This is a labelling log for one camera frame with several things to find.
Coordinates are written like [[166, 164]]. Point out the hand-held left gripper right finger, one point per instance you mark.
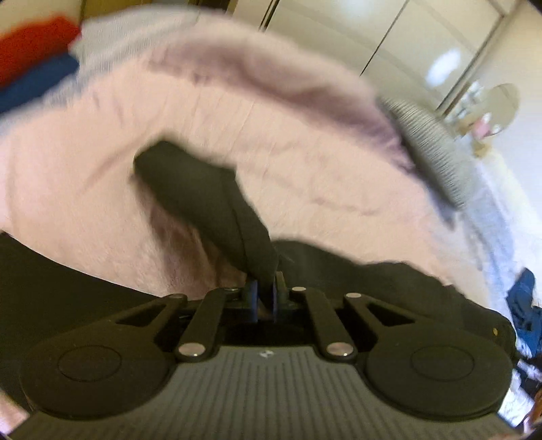
[[278, 298]]

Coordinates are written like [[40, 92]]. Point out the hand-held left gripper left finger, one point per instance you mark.
[[252, 298]]

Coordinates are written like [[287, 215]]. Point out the black pants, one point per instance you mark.
[[203, 190]]

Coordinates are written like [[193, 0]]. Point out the round mirror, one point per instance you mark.
[[499, 108]]

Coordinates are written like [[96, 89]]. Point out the white bed sheet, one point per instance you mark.
[[499, 228]]

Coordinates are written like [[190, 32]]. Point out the pink fleece blanket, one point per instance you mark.
[[317, 177]]

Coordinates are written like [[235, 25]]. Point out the cream wardrobe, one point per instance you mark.
[[381, 38]]

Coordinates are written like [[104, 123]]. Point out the dark blue garment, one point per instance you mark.
[[525, 302]]

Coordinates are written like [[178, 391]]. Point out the light grey cloth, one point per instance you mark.
[[127, 36]]

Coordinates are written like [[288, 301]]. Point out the blue cloth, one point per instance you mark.
[[38, 82]]

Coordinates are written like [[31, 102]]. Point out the red cloth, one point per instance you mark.
[[34, 44]]

